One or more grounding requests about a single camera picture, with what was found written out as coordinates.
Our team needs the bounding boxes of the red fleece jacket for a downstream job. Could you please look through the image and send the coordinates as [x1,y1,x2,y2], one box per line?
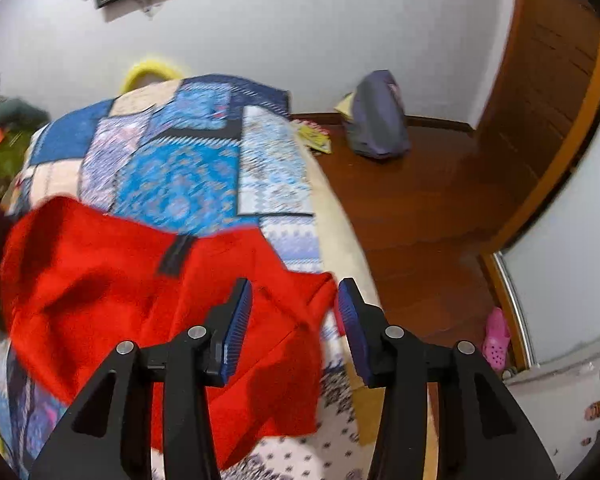
[0,196,336,468]

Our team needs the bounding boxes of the pink slipper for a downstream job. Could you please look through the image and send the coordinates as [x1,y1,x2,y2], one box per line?
[481,308,510,374]

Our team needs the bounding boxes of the blue patchwork bed quilt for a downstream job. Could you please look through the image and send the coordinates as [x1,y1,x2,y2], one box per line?
[0,75,362,479]

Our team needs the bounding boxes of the grey blue bag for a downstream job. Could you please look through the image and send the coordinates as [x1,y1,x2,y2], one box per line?
[346,70,411,160]

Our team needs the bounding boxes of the yellow paper packet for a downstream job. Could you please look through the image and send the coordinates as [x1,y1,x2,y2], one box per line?
[292,119,332,154]

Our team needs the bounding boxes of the yellow pillow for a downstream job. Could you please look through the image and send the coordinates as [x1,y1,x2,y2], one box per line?
[120,58,184,94]

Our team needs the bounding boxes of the brown wooden door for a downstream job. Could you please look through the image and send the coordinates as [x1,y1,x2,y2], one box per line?
[477,0,600,254]

